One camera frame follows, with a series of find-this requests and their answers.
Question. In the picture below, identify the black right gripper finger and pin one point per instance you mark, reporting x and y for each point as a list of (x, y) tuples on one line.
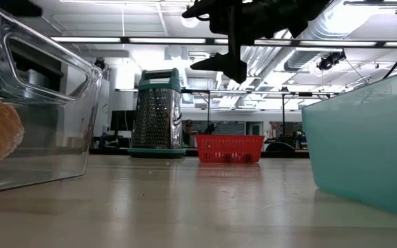
[(229, 67), (202, 8)]

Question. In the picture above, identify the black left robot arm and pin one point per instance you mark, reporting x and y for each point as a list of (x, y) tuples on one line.
[(16, 7)]

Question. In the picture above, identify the background black robot arm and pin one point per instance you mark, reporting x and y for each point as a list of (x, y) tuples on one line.
[(210, 129)]

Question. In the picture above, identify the red plastic mesh basket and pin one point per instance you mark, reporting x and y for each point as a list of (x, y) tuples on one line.
[(229, 144)]

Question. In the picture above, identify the person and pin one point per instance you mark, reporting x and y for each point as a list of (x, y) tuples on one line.
[(187, 132)]

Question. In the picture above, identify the teal metal box grater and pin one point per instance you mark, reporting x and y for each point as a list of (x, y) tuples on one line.
[(157, 117)]

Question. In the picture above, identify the overhead light bar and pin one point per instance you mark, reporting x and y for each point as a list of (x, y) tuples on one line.
[(88, 39)]

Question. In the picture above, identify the black computer monitor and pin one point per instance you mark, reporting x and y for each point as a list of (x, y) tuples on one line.
[(120, 120)]

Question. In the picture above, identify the green translucent plastic container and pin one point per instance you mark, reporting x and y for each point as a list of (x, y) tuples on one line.
[(364, 144)]

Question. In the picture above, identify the clear plastic container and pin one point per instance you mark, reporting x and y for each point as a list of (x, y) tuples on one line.
[(53, 137)]

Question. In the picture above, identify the silver ventilation duct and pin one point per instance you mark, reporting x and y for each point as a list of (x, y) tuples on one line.
[(322, 31)]

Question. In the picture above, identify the black background rig frame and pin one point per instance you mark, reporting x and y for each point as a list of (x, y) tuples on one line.
[(283, 113)]

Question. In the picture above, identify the black ceiling camera cluster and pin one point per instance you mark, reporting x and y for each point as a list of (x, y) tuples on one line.
[(329, 60)]

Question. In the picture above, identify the black aluminium table frame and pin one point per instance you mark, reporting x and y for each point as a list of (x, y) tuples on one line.
[(288, 154)]

